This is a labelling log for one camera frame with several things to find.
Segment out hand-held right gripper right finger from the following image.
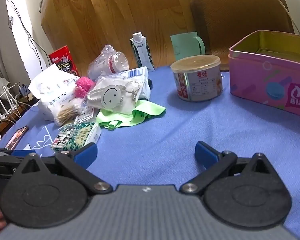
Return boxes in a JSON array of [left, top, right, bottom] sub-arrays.
[[179, 141, 278, 195]]

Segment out black wall cables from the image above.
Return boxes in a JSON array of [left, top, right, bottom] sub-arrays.
[[5, 0, 51, 71]]

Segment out pink tin box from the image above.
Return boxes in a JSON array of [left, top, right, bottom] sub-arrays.
[[227, 30, 300, 119]]

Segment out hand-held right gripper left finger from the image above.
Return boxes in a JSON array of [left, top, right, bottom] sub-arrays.
[[12, 143, 113, 195]]

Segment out white cable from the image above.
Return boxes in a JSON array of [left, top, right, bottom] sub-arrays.
[[266, 0, 300, 35]]

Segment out round can with plastic lid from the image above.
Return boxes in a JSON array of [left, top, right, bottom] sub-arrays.
[[170, 55, 224, 102]]

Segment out red snack packet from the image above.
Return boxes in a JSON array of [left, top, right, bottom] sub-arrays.
[[49, 45, 80, 77]]

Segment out black smartphone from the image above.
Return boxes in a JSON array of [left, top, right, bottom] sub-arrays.
[[5, 125, 29, 149]]

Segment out brown chair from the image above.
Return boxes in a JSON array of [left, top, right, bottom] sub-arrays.
[[190, 0, 296, 71]]

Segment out white drink carton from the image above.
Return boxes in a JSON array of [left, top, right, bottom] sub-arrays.
[[129, 32, 155, 72]]

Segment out white router with antennas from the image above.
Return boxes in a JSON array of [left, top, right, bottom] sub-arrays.
[[0, 85, 18, 123]]

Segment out green cloth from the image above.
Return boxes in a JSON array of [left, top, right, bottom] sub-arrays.
[[96, 99, 167, 130]]

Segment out green patterned small box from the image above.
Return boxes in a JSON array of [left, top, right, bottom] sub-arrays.
[[51, 121, 102, 152]]

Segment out bag of cotton swabs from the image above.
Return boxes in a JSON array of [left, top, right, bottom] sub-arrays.
[[54, 97, 86, 127]]

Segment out wooden board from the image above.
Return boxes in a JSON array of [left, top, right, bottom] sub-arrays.
[[40, 0, 203, 71]]

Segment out white drawstring pouch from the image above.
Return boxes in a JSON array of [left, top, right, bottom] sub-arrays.
[[86, 76, 143, 117]]

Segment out clear packet with barcode label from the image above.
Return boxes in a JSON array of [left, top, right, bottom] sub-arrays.
[[115, 66, 152, 100]]

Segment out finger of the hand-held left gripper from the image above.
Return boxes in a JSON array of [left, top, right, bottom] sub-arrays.
[[11, 149, 57, 161]]

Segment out blue tablecloth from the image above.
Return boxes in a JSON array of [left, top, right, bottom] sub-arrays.
[[0, 65, 300, 240]]

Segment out green plastic mug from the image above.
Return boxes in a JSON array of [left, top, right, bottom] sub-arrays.
[[170, 32, 205, 58]]

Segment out white plastic packet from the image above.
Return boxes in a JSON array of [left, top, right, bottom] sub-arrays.
[[28, 64, 80, 120]]

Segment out pink fluffy scrunchie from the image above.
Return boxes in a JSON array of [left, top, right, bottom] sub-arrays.
[[74, 76, 95, 98]]

